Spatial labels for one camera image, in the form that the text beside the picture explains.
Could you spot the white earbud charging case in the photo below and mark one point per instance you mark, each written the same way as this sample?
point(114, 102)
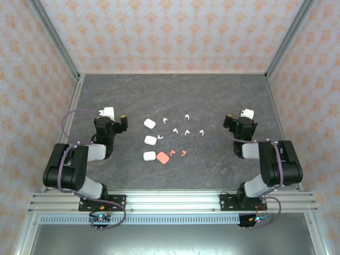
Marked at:
point(149, 123)
point(149, 156)
point(150, 140)

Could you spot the pink earbud charging case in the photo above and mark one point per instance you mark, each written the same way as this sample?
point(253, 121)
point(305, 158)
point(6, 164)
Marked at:
point(163, 158)

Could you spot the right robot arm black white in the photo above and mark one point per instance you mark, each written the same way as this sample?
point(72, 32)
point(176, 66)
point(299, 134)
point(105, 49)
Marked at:
point(287, 164)

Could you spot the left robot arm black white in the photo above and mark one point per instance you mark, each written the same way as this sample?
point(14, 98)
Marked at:
point(66, 170)

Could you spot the small controller circuit board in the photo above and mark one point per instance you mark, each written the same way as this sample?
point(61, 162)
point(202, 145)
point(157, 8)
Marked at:
point(101, 218)
point(252, 220)

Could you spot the grey metal shelf panel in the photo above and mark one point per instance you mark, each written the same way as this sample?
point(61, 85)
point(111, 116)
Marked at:
point(172, 239)

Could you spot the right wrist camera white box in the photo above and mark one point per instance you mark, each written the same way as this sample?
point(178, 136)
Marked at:
point(249, 113)

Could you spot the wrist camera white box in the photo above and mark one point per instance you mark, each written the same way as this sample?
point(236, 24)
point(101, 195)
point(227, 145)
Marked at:
point(249, 113)
point(109, 111)

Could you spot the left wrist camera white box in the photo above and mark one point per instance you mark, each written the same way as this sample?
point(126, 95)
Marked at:
point(109, 111)

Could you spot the aluminium table side rail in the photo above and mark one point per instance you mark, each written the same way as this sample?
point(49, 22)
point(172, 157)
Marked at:
point(275, 106)
point(74, 101)

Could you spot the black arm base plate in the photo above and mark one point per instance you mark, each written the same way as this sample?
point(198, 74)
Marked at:
point(117, 202)
point(227, 202)

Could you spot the aluminium corner post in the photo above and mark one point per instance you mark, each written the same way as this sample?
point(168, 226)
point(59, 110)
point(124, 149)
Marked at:
point(56, 40)
point(288, 40)

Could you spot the wide aluminium mounting rail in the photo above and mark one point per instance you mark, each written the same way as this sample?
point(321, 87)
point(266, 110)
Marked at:
point(172, 202)

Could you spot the aluminium frame leg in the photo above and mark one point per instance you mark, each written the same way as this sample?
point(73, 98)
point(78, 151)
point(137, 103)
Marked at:
point(26, 233)
point(318, 233)

